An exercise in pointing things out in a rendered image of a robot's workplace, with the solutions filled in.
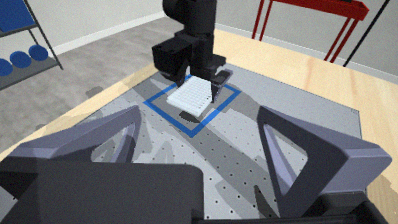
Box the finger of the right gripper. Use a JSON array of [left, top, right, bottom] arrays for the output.
[[176, 71, 186, 88], [211, 69, 233, 103]]

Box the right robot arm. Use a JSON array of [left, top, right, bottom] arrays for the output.
[[152, 0, 217, 83]]

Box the white well plate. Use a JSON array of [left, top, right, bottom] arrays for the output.
[[166, 76, 212, 117]]

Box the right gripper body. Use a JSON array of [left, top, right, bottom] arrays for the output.
[[189, 31, 230, 85]]

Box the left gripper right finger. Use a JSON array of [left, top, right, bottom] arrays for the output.
[[257, 105, 392, 218]]

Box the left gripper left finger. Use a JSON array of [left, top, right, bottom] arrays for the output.
[[6, 105, 142, 163]]

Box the blue tape outline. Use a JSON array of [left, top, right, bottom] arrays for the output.
[[143, 83, 241, 138]]

